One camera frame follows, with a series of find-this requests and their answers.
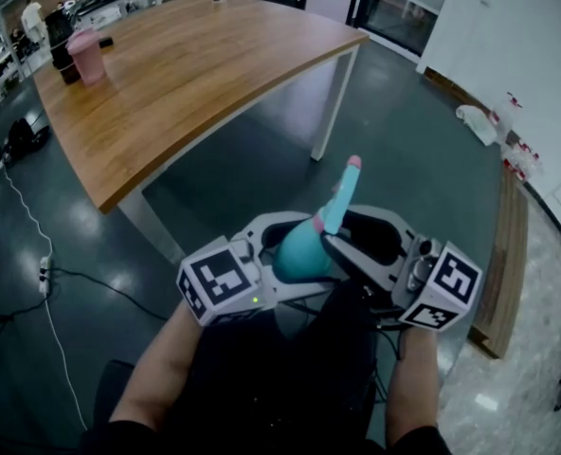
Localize pink plastic cup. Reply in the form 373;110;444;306
66;27;107;87

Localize person's black trousers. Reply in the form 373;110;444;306
80;278;453;455

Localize white plastic bag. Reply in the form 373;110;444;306
454;103;500;147

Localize black cylindrical container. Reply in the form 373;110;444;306
45;9;81;85

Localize wooden table with white legs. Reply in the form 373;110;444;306
32;0;371;265

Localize blue pink spray head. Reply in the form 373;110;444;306
315;155;364;236

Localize black counter with clutter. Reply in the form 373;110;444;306
69;0;164;27

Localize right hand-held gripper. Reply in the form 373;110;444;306
320;203;483;334

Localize white power cable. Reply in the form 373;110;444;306
0;161;90;431

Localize pack of clear bottles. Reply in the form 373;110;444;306
501;136;545;183

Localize black bag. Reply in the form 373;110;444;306
1;117;51;161

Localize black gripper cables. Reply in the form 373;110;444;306
363;285;407;405

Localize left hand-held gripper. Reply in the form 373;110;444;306
175;209;344;328

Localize black floor cable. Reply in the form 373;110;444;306
0;265;171;392

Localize teal spray bottle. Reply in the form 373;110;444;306
274;215;333;284

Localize clear bottles with red caps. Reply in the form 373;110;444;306
490;91;524;144

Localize white power strip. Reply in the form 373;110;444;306
38;255;54;296

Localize person's left forearm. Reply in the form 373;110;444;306
108;300;205;434

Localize person's right forearm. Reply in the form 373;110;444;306
386;325;442;450

